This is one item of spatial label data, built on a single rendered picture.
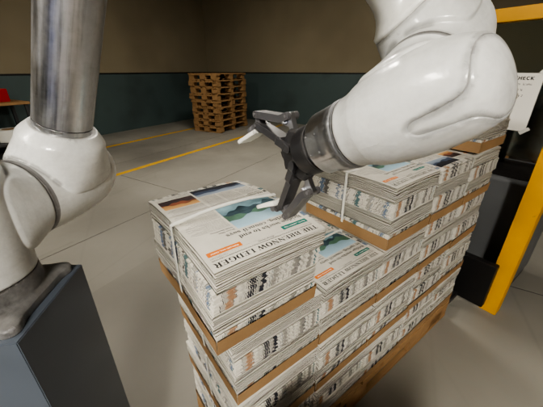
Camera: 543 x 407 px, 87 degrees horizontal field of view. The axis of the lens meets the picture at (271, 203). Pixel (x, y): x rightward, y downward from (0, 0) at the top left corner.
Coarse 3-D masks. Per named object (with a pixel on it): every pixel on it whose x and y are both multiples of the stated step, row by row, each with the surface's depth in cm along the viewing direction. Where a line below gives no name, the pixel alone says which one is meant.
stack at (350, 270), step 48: (336, 240) 102; (432, 240) 121; (336, 288) 84; (384, 288) 106; (192, 336) 95; (288, 336) 76; (336, 336) 94; (384, 336) 123; (240, 384) 71; (288, 384) 85; (336, 384) 110
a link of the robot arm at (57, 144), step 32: (32, 0) 44; (64, 0) 43; (96, 0) 46; (32, 32) 46; (64, 32) 45; (96, 32) 49; (32, 64) 48; (64, 64) 48; (96, 64) 52; (32, 96) 51; (64, 96) 50; (32, 128) 52; (64, 128) 53; (32, 160) 52; (64, 160) 54; (96, 160) 59; (64, 192) 56; (96, 192) 63
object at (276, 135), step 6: (258, 126) 51; (264, 126) 50; (270, 126) 51; (264, 132) 50; (270, 132) 49; (276, 132) 49; (282, 132) 49; (270, 138) 49; (276, 138) 47; (282, 138) 48; (276, 144) 47; (282, 144) 46; (288, 144) 46; (288, 150) 45
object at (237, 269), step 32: (224, 224) 64; (256, 224) 64; (288, 224) 65; (320, 224) 66; (192, 256) 58; (224, 256) 54; (256, 256) 55; (288, 256) 62; (192, 288) 62; (224, 288) 53; (256, 288) 60; (288, 288) 68; (224, 320) 58; (256, 320) 64
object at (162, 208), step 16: (192, 192) 82; (208, 192) 81; (224, 192) 81; (240, 192) 80; (160, 208) 71; (176, 208) 71; (192, 208) 71; (160, 224) 75; (160, 240) 77; (160, 256) 81
